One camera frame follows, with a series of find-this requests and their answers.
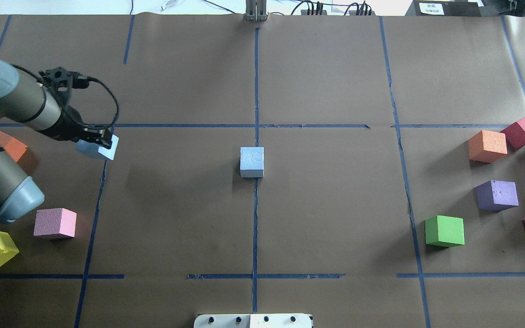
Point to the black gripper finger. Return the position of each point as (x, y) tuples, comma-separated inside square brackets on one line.
[(104, 138)]

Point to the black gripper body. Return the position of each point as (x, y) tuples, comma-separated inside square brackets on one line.
[(63, 127)]

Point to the light blue foam block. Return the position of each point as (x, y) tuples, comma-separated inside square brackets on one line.
[(96, 151), (251, 162)]

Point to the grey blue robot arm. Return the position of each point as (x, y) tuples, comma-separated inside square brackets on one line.
[(40, 101)]

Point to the orange foam block near teal bin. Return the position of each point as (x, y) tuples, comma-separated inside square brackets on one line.
[(14, 148)]

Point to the pink foam block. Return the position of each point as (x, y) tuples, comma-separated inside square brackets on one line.
[(55, 223)]

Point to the green foam block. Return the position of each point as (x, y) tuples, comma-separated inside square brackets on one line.
[(444, 231)]

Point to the orange foam block near red bin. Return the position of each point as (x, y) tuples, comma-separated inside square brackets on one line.
[(487, 146)]

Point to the black power adapter box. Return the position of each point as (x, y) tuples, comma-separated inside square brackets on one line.
[(443, 8)]

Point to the purple foam block near red bin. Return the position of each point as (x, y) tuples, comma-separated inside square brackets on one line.
[(496, 195)]

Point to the dark red foam block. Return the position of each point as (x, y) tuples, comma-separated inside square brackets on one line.
[(515, 134)]

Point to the aluminium frame post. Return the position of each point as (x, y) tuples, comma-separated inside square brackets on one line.
[(256, 10)]

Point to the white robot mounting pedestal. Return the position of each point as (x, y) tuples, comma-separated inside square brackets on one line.
[(254, 320)]

